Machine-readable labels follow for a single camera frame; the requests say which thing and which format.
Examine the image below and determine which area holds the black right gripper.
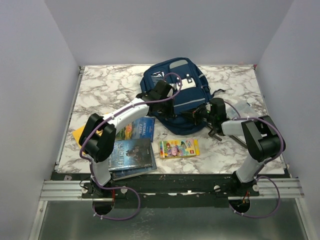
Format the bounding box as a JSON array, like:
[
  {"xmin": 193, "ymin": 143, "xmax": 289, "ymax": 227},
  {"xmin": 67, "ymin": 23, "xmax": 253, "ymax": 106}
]
[{"xmin": 180, "ymin": 102, "xmax": 217, "ymax": 125}]

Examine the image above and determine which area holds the navy blue student backpack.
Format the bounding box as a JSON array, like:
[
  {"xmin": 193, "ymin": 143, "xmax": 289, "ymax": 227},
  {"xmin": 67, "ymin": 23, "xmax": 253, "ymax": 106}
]
[{"xmin": 140, "ymin": 57, "xmax": 214, "ymax": 136}]

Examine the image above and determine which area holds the yellow crayon box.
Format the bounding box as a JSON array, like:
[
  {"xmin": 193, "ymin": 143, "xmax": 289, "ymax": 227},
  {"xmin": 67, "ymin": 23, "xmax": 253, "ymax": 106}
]
[{"xmin": 159, "ymin": 138, "xmax": 200, "ymax": 159}]

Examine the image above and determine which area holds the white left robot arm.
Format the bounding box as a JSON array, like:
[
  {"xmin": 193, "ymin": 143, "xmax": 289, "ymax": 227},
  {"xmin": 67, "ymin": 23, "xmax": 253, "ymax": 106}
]
[{"xmin": 78, "ymin": 80, "xmax": 182, "ymax": 198}]

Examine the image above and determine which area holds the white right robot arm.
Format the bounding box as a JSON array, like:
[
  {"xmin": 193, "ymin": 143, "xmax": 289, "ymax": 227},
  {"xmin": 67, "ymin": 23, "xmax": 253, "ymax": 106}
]
[{"xmin": 181, "ymin": 97, "xmax": 286, "ymax": 196}]

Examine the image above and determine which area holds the Animal Farm blue book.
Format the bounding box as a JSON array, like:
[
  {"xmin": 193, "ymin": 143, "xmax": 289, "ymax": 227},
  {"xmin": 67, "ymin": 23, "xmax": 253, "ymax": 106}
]
[{"xmin": 115, "ymin": 116, "xmax": 155, "ymax": 142}]

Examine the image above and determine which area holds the clear plastic organizer box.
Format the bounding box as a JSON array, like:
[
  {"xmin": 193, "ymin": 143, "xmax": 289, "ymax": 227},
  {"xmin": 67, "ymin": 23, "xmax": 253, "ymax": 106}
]
[{"xmin": 226, "ymin": 100, "xmax": 259, "ymax": 119}]

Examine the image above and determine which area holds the Wuthering Heights dark book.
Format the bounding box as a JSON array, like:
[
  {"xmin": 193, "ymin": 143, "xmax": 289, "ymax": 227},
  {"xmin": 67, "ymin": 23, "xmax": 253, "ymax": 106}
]
[{"xmin": 107, "ymin": 138, "xmax": 152, "ymax": 172}]

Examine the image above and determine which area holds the dark book underneath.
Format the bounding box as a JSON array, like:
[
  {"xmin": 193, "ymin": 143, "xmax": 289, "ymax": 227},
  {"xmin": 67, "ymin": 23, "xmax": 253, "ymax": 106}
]
[{"xmin": 111, "ymin": 148, "xmax": 157, "ymax": 181}]

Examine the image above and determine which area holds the yellow notebook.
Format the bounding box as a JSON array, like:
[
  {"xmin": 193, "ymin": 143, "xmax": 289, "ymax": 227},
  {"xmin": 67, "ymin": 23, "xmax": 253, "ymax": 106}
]
[{"xmin": 72, "ymin": 113, "xmax": 108, "ymax": 148}]

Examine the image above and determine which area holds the steel clamp handle tool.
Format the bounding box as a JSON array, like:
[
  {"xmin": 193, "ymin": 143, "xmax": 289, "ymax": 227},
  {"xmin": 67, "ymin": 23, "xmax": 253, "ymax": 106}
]
[{"xmin": 206, "ymin": 124, "xmax": 248, "ymax": 149}]

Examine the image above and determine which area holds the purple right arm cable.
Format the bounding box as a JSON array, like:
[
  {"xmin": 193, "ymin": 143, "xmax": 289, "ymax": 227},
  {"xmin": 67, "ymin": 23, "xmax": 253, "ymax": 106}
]
[{"xmin": 223, "ymin": 100, "xmax": 286, "ymax": 218}]

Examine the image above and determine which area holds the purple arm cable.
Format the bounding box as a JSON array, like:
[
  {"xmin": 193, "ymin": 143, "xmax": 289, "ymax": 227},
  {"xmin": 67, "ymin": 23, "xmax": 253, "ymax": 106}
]
[
  {"xmin": 79, "ymin": 72, "xmax": 183, "ymax": 221},
  {"xmin": 223, "ymin": 100, "xmax": 286, "ymax": 218}
]

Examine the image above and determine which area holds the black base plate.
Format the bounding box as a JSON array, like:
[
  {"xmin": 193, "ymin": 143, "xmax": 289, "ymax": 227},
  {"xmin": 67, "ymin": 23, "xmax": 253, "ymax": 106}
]
[{"xmin": 41, "ymin": 172, "xmax": 299, "ymax": 209}]

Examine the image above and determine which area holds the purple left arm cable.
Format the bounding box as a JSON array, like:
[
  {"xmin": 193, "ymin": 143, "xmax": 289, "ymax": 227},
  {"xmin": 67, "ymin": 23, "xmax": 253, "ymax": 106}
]
[{"xmin": 79, "ymin": 72, "xmax": 183, "ymax": 221}]

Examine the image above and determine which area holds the aluminium rail frame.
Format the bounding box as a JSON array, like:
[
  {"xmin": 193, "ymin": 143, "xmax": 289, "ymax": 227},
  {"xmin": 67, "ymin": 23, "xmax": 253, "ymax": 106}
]
[{"xmin": 31, "ymin": 65, "xmax": 311, "ymax": 240}]

